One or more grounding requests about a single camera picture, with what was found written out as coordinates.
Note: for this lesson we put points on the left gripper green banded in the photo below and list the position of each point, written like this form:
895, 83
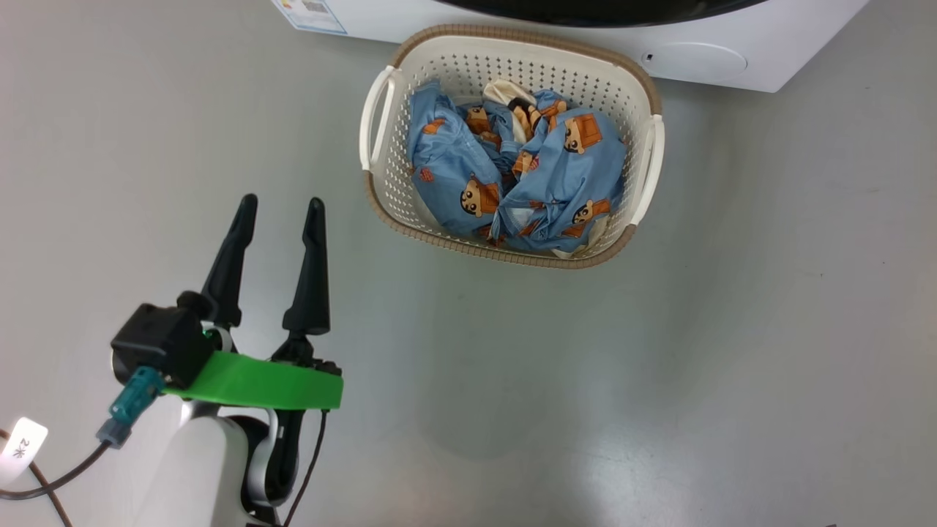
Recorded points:
263, 384

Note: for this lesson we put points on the cream laundry basket brown rim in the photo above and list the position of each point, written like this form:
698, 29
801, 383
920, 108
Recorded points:
468, 62

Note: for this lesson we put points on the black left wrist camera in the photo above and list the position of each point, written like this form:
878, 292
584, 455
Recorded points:
161, 340

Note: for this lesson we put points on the blue energy label sticker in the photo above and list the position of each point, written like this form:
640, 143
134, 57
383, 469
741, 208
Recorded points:
311, 15

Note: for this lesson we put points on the teal left camera plug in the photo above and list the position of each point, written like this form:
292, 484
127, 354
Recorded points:
132, 399

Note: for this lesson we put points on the round white filter cover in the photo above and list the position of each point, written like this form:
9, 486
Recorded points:
695, 62

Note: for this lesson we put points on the white washing machine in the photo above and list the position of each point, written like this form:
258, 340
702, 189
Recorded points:
805, 36

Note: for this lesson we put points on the black round washing machine door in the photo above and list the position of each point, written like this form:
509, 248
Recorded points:
600, 11

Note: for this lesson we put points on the blue cartoon print garment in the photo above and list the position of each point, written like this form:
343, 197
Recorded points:
578, 176

